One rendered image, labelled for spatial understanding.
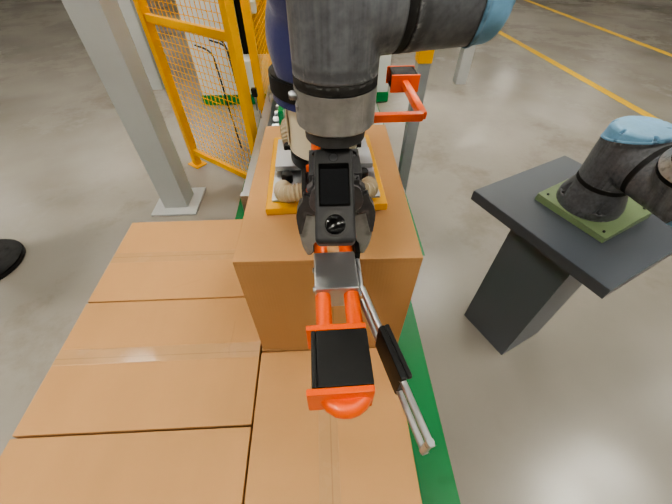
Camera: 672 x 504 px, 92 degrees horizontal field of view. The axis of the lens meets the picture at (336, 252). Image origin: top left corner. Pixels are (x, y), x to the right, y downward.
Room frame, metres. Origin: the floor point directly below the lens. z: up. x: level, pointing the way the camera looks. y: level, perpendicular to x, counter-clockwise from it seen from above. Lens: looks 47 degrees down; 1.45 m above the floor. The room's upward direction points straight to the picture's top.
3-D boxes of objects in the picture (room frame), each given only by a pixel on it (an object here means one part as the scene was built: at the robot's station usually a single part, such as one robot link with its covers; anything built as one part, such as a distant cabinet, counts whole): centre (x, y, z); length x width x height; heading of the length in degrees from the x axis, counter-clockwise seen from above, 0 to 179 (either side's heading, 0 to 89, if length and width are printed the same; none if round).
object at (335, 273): (0.30, 0.00, 1.07); 0.07 x 0.07 x 0.04; 4
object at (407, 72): (1.08, -0.21, 1.07); 0.09 x 0.08 x 0.05; 94
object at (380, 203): (0.77, -0.06, 0.97); 0.34 x 0.10 x 0.05; 4
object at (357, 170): (0.38, 0.00, 1.21); 0.09 x 0.08 x 0.12; 3
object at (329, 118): (0.37, 0.00, 1.29); 0.10 x 0.09 x 0.05; 93
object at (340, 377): (0.16, 0.00, 1.07); 0.08 x 0.07 x 0.05; 4
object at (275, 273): (0.74, 0.02, 0.74); 0.60 x 0.40 x 0.40; 2
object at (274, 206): (0.76, 0.13, 0.97); 0.34 x 0.10 x 0.05; 4
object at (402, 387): (0.23, -0.06, 1.07); 0.31 x 0.03 x 0.05; 17
